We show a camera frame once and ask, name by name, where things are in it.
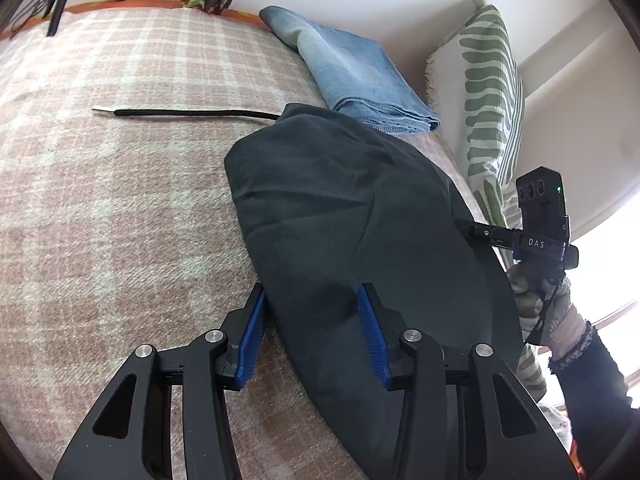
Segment dark green pants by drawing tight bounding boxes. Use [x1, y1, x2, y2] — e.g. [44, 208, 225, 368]
[224, 104, 523, 479]

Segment right forearm dark sleeve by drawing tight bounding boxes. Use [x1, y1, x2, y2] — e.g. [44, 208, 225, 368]
[549, 325, 639, 477]

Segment gloved right hand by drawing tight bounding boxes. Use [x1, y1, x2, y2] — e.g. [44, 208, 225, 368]
[506, 264, 587, 361]

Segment pink checked blanket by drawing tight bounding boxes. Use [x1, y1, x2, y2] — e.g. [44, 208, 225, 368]
[1, 9, 478, 479]

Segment green patterned white pillow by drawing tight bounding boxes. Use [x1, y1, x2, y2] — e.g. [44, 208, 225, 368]
[424, 4, 549, 403]

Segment folded blue jeans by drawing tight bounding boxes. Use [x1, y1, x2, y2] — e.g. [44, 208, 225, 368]
[259, 6, 440, 136]

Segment orange bed sheet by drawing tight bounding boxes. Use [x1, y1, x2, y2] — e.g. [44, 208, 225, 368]
[0, 0, 266, 44]

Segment beaded bracelet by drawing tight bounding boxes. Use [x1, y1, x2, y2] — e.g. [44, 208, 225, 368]
[546, 320, 597, 373]

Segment black pants drawstring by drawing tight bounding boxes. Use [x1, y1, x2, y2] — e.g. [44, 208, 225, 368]
[91, 106, 280, 122]

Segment black ring light cable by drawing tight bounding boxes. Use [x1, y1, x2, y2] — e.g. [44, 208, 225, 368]
[8, 0, 51, 34]

